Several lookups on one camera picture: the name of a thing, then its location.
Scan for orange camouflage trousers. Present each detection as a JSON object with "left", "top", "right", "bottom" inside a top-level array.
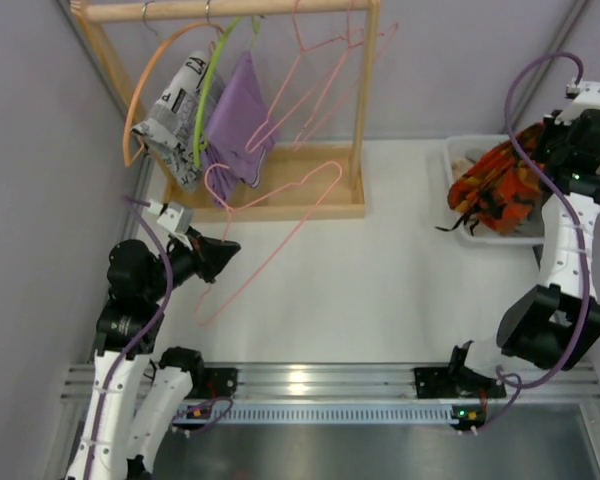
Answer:
[{"left": 437, "top": 139, "right": 542, "bottom": 235}]

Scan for grey trousers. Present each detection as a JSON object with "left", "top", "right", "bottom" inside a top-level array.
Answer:
[{"left": 465, "top": 148, "right": 544, "bottom": 238}]

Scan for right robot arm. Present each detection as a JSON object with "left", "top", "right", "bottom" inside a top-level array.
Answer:
[{"left": 447, "top": 108, "right": 600, "bottom": 374}]

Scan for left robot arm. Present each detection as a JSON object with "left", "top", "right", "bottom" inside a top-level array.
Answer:
[{"left": 66, "top": 228, "right": 241, "bottom": 479}]

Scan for green hanger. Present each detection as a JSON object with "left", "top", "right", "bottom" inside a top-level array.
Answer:
[{"left": 192, "top": 17, "right": 242, "bottom": 170}]

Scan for purple trousers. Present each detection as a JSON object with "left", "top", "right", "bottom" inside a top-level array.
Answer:
[{"left": 201, "top": 50, "right": 278, "bottom": 207}]

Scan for orange hanger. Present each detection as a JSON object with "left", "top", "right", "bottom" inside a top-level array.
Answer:
[{"left": 122, "top": 2, "right": 226, "bottom": 168}]

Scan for newspaper print trousers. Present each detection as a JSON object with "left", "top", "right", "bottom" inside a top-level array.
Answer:
[{"left": 131, "top": 51, "right": 210, "bottom": 192}]

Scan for wooden clothes rack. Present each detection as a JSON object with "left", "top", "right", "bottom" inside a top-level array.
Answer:
[{"left": 70, "top": 1, "right": 381, "bottom": 223}]

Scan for beige garment in basket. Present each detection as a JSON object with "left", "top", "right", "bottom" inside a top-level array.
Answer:
[{"left": 451, "top": 157, "right": 475, "bottom": 180}]

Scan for white plastic basket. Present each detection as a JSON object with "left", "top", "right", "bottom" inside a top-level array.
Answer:
[{"left": 442, "top": 134, "right": 543, "bottom": 247}]

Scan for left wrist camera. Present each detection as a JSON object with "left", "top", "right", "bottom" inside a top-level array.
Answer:
[{"left": 147, "top": 199, "right": 193, "bottom": 236}]

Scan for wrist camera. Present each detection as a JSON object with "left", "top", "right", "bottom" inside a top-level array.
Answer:
[
  {"left": 555, "top": 80, "right": 600, "bottom": 125},
  {"left": 147, "top": 199, "right": 193, "bottom": 236}
]

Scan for perforated cable duct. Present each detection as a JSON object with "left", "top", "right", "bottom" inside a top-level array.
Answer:
[{"left": 174, "top": 403, "right": 485, "bottom": 428}]

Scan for aluminium mounting rail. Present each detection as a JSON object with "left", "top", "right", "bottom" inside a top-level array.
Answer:
[{"left": 63, "top": 360, "right": 600, "bottom": 401}]

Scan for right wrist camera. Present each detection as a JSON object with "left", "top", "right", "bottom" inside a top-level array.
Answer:
[{"left": 555, "top": 80, "right": 600, "bottom": 125}]

